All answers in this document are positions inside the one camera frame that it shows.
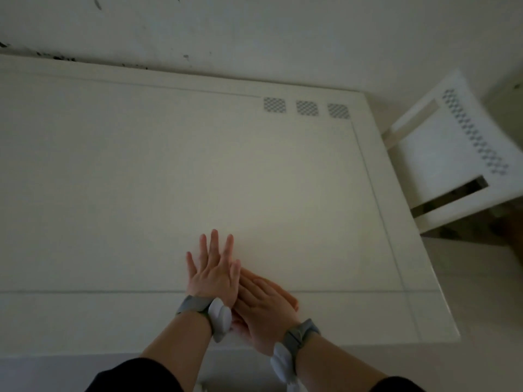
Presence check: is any white plastic chair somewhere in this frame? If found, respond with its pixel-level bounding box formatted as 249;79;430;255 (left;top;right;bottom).
382;69;523;235

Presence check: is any black sleeve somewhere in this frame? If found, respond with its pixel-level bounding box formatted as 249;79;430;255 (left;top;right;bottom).
84;357;185;392
368;376;426;392

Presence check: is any checkered marker strip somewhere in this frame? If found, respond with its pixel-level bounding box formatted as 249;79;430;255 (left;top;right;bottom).
443;89;510;176

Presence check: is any black left sleeve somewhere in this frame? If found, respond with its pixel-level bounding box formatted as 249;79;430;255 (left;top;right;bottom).
84;357;185;392

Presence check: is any person's right forearm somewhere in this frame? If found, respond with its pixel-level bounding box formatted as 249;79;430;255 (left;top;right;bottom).
293;334;389;392

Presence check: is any black right sleeve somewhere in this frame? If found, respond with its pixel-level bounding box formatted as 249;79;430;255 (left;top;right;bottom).
368;376;426;392

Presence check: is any gray wristband white tracker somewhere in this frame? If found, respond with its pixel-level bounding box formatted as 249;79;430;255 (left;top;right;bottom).
270;318;322;392
176;295;233;344

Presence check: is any person's left hand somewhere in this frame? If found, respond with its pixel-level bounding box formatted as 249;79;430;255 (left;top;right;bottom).
186;229;242;309

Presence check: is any person's left forearm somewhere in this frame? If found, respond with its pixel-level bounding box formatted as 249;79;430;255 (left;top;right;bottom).
140;309;214;392

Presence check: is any person's right hand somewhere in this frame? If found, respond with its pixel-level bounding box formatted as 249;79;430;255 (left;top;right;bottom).
231;268;300;357

